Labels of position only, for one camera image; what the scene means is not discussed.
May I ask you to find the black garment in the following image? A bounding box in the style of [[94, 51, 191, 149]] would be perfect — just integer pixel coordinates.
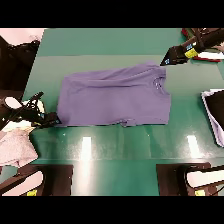
[[205, 89, 224, 135]]

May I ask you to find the pale pink garment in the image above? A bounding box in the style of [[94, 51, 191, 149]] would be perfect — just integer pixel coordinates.
[[0, 127, 40, 168]]

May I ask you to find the lavender garment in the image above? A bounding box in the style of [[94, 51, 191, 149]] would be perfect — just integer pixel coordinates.
[[200, 88, 224, 148]]

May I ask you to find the purple T-shirt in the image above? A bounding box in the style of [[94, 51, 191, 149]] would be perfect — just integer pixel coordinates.
[[55, 60, 172, 128]]

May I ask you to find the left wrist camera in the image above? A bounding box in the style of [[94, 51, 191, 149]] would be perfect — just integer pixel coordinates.
[[23, 91, 45, 111]]

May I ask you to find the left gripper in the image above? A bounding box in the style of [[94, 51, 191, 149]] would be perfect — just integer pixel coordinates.
[[32, 111, 63, 129]]

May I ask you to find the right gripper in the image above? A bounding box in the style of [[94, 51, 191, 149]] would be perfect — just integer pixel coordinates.
[[159, 44, 194, 67]]

